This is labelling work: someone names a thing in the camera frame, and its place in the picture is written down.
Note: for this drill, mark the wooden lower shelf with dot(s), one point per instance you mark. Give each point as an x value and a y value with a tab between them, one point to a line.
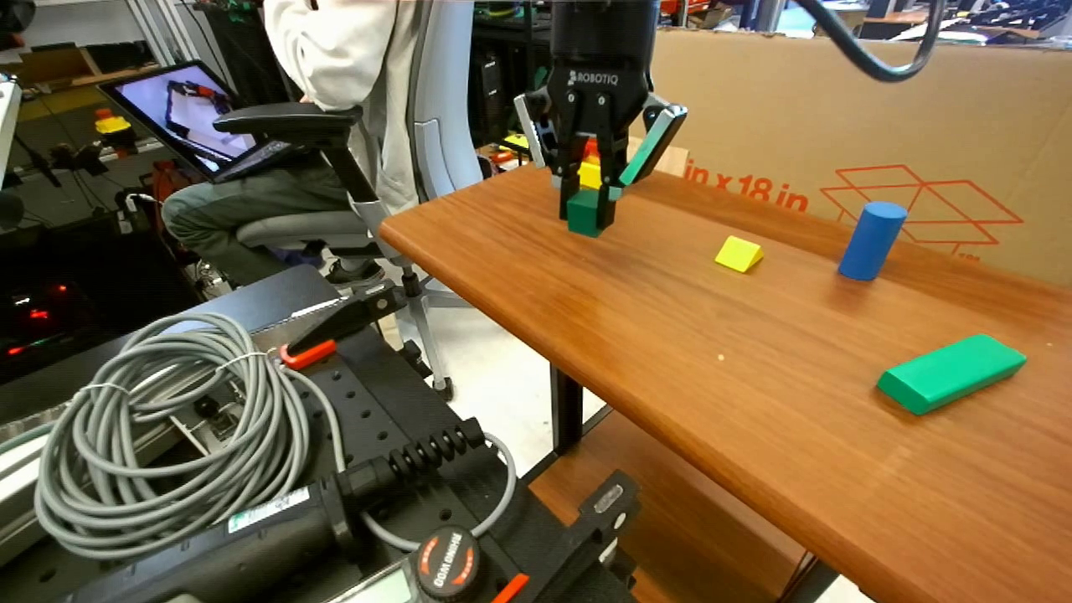
672	523

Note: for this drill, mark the green wooden cube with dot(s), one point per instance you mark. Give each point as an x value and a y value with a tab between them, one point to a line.
587	213

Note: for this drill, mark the green flat rectangular block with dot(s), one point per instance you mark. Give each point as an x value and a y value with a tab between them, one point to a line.
949	373

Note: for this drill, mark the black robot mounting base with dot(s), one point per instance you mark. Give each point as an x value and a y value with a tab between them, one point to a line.
378	415

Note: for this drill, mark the black orange round knob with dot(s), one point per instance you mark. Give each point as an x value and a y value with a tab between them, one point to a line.
444	562

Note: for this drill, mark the beige wooden block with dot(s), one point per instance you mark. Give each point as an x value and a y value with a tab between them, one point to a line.
675	162

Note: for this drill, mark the brown cardboard box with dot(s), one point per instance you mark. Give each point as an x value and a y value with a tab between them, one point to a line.
806	123

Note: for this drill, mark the seated person in white shirt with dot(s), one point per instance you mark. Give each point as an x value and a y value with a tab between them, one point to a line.
335	55

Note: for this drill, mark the dark equipment with red lights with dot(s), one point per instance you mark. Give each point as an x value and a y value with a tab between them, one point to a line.
68	304

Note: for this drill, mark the black table leg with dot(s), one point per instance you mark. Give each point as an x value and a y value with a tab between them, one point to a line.
566	415

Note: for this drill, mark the yellow wooden block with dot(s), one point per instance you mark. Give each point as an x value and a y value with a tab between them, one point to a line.
589	176

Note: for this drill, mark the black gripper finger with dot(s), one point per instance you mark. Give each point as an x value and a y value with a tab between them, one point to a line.
545	123
651	138

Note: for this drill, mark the tablet screen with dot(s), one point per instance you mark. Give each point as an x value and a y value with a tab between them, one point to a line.
188	112

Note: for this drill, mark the blue wooden cylinder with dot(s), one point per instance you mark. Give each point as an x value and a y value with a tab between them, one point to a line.
871	244

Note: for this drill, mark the grey office chair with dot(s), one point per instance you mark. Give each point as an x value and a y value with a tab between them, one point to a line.
445	101

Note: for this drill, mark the yellow flat block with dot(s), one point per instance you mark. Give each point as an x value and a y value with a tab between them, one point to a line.
739	256

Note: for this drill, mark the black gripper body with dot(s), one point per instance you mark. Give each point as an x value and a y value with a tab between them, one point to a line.
602	55

